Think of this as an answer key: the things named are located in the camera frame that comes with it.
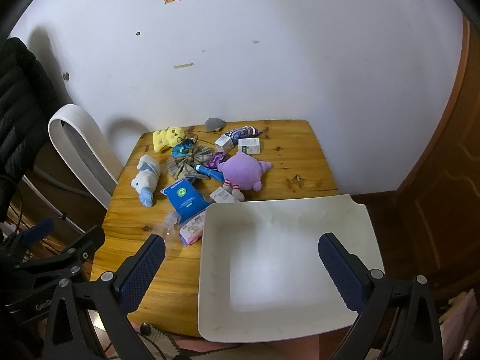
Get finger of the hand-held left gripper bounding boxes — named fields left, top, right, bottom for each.
left=15, top=226, right=106, bottom=289
left=0, top=217, right=55, bottom=267

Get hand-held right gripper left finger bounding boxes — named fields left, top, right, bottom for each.
left=45, top=234, right=166, bottom=360

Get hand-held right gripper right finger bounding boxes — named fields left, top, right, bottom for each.
left=318, top=232, right=443, bottom=360

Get white plastic bin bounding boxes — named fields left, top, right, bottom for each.
left=197, top=194, right=386, bottom=344

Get blue tube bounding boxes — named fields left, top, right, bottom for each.
left=194, top=164, right=224, bottom=181

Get blue and white packet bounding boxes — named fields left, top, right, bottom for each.
left=225, top=125, right=262, bottom=140

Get clear plastic bottle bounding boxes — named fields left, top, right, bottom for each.
left=152, top=211, right=181, bottom=246

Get pink tissue pack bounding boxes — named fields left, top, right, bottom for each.
left=179, top=212, right=207, bottom=247

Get blue wet wipes pack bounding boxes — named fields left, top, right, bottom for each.
left=160, top=177, right=211, bottom=221

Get white and blue plush dog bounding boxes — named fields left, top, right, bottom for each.
left=130, top=154, right=162, bottom=208

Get white chair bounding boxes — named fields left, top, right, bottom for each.
left=48, top=104, right=124, bottom=211

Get white and purple box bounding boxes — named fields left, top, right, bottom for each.
left=209, top=186, right=235, bottom=203

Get plaid fabric bow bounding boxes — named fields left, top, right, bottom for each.
left=166, top=145, right=214, bottom=181

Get black puffer jacket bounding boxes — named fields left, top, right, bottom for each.
left=0, top=37, right=62, bottom=226

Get wooden door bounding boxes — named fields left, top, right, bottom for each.
left=390, top=15, right=480, bottom=308

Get purple dotted tin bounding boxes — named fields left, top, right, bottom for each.
left=205, top=152, right=230, bottom=169

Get yellow plush toy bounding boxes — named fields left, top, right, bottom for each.
left=152, top=125, right=185, bottom=154

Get purple plush toy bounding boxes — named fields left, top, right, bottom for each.
left=218, top=152, right=274, bottom=202

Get small white box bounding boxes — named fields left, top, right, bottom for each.
left=214, top=134, right=234, bottom=153

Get white box green label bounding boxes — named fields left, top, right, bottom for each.
left=238, top=137, right=261, bottom=155

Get teal keychain charm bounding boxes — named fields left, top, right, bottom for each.
left=171, top=140, right=197, bottom=158

